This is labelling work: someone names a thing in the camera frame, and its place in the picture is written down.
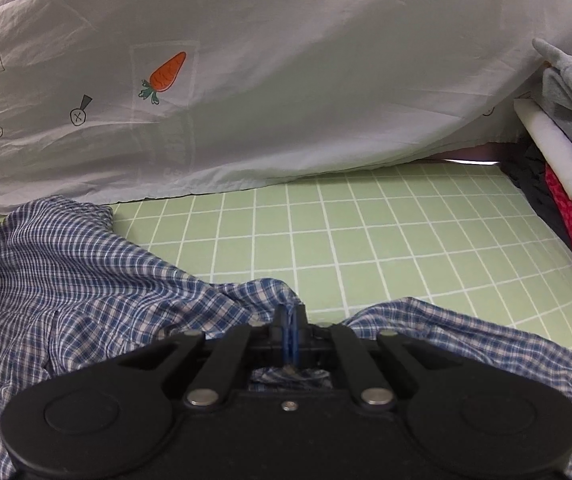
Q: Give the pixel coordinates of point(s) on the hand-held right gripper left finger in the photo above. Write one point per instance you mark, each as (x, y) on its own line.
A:
(282, 332)

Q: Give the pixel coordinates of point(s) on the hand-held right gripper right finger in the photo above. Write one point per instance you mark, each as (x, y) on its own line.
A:
(295, 335)

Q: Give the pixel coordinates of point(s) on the blue plaid shirt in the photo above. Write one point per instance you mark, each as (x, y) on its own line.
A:
(66, 300)

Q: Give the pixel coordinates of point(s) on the pile of folded clothes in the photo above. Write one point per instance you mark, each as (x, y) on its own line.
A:
(560, 160)

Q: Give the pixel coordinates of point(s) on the white carrot print sheet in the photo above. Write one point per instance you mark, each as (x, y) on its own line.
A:
(316, 60)

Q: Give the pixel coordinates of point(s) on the dark folded garment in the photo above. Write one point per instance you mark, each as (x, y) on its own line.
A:
(535, 185)

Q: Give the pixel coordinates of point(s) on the red patterned garment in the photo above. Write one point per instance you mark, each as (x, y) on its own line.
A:
(565, 215)

